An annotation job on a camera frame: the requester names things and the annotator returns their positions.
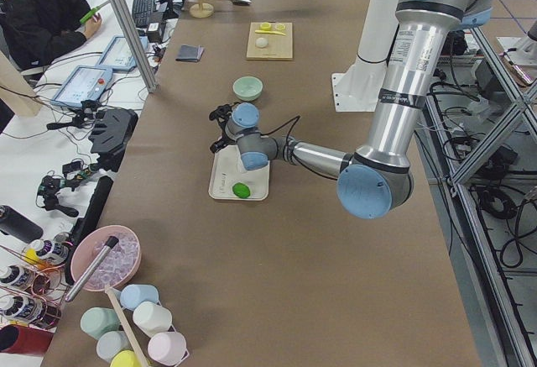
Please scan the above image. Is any green plastic cup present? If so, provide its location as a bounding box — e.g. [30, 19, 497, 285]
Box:
[80, 307, 120, 340]

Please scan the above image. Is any blue plastic cup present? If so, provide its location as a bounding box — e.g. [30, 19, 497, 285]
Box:
[120, 284, 159, 311]

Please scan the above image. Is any cream rectangular tray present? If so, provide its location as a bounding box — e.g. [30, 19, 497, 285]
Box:
[208, 145, 270, 202]

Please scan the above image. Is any grey plastic cup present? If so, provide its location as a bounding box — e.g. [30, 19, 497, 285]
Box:
[96, 331, 132, 364]

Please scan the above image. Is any green lime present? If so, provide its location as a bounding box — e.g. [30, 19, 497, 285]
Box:
[232, 182, 251, 199]

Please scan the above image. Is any pink plastic cup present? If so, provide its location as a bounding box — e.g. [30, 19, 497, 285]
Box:
[148, 332, 187, 366]

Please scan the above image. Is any pink bowl with ice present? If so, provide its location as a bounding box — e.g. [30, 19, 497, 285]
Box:
[70, 225, 142, 291]

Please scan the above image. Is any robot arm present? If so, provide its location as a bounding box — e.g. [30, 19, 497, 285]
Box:
[210, 0, 492, 219]

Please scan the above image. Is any teach pendant tablet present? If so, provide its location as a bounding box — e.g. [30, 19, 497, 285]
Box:
[50, 66, 113, 108]
[96, 35, 137, 72]

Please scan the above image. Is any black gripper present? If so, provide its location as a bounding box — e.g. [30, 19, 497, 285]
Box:
[209, 103, 236, 153]

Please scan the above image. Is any seated person in black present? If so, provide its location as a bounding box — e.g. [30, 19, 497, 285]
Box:
[4, 0, 102, 71]

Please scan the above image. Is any white steamed bun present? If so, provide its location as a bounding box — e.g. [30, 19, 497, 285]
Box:
[255, 37, 269, 49]

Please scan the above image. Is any teach pendant tablet far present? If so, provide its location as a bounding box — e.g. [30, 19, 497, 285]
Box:
[96, 35, 137, 72]

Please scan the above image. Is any mint green bowl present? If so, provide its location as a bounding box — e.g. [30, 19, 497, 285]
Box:
[232, 76, 263, 102]

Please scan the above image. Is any grey folded cloth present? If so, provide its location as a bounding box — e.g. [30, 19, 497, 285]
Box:
[175, 45, 205, 62]

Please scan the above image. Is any black keyboard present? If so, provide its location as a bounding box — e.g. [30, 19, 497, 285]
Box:
[131, 0, 155, 28]

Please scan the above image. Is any yellow plastic cup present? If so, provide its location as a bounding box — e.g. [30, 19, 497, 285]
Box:
[110, 350, 141, 367]

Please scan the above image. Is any teach pendant tablet near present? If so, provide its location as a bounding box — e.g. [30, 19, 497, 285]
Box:
[50, 66, 113, 108]

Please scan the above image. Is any white plastic cup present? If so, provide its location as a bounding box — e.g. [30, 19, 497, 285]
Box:
[133, 301, 172, 338]

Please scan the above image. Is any bamboo cutting board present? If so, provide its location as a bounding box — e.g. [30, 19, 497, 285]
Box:
[246, 22, 294, 60]

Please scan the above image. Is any metal muddler stick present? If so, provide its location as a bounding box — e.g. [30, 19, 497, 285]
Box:
[65, 235, 119, 302]

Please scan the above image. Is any aluminium frame post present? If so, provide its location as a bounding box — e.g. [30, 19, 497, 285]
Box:
[110, 0, 157, 93]

